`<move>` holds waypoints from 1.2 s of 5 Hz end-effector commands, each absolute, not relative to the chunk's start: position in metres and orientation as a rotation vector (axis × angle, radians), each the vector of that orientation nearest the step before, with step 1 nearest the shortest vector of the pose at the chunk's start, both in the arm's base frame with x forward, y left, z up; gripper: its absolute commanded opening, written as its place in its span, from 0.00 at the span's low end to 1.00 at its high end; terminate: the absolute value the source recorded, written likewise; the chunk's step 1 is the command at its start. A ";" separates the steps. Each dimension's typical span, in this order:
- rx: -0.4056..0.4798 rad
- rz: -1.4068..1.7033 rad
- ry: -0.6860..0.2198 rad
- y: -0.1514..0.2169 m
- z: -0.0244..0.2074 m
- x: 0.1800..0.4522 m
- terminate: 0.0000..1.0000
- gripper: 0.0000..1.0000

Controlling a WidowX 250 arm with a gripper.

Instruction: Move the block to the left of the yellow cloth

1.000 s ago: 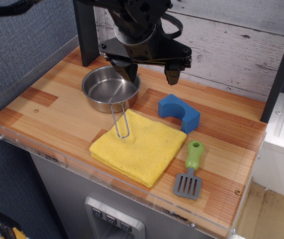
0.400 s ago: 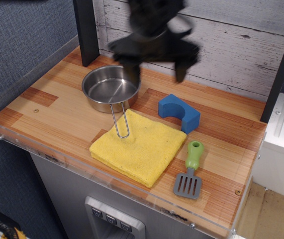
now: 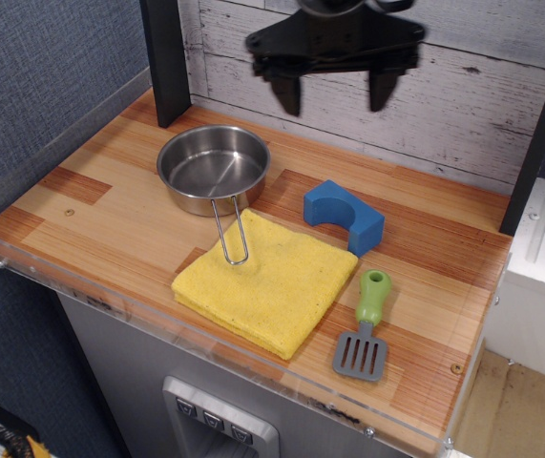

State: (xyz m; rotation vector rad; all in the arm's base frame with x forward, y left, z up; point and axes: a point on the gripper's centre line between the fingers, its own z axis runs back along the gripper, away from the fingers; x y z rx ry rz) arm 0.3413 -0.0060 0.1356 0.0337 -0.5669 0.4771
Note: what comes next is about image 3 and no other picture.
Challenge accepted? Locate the clear acrylic guard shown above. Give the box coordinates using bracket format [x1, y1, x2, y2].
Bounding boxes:
[0, 56, 519, 457]

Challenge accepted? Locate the yellow folded cloth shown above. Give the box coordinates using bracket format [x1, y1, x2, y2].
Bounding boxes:
[171, 209, 358, 360]

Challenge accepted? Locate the blue arch block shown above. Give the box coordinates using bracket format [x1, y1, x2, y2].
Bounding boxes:
[303, 180, 386, 257]

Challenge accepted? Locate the black left post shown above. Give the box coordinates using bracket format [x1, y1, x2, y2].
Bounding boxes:
[139, 0, 192, 128]

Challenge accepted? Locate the green handled grey spatula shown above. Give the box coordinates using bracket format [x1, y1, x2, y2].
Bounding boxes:
[332, 270, 391, 383]

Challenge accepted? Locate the white ridged side cabinet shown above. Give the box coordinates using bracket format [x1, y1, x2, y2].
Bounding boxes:
[483, 178, 545, 375]

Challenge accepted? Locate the silver dispenser panel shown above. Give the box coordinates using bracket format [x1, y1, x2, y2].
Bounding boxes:
[162, 376, 281, 457]

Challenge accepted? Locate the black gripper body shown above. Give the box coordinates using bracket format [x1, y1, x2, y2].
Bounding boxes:
[245, 1, 426, 76]

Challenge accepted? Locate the yellow cloth scrap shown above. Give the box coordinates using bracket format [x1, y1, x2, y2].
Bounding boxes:
[26, 436, 53, 458]

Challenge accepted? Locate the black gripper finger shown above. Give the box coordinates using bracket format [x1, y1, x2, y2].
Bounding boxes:
[271, 77, 302, 116]
[368, 68, 402, 112]

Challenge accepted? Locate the steel pot with wire handle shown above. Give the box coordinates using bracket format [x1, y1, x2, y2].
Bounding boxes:
[157, 125, 271, 266]

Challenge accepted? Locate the black braided cable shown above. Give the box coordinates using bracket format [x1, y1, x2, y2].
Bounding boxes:
[0, 417, 34, 458]

